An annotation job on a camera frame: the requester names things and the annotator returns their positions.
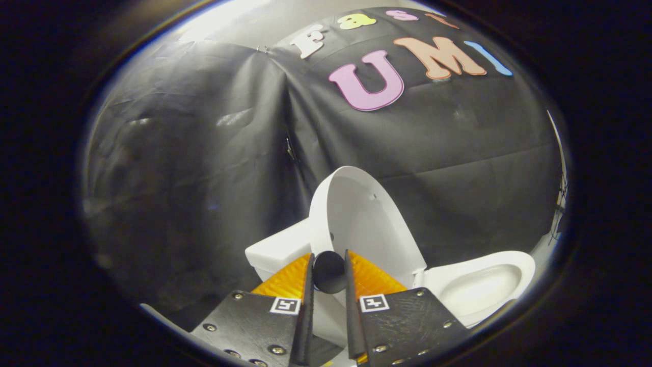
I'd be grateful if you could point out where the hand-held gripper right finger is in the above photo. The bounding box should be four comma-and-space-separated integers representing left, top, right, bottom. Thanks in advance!
345, 249, 470, 366

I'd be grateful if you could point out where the black lid handle knob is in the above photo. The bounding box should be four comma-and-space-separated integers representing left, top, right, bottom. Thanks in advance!
312, 251, 348, 295

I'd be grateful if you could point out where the black light stand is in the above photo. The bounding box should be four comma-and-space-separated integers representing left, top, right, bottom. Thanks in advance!
553, 171, 567, 245

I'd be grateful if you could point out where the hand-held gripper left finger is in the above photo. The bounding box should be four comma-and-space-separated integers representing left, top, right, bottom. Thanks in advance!
191, 252, 316, 367

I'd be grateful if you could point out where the white toilet tank cover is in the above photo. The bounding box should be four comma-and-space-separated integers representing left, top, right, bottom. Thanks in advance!
244, 219, 312, 269

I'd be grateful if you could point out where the white toilet lid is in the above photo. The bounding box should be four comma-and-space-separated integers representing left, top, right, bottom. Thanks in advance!
308, 166, 427, 347

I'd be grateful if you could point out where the white toilet seat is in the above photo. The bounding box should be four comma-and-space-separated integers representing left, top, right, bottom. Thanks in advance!
423, 251, 536, 327

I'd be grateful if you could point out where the white toilet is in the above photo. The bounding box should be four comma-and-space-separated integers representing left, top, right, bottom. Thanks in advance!
244, 219, 536, 367

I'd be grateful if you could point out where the black backdrop cloth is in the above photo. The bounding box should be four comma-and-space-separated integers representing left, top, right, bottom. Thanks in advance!
81, 6, 566, 317

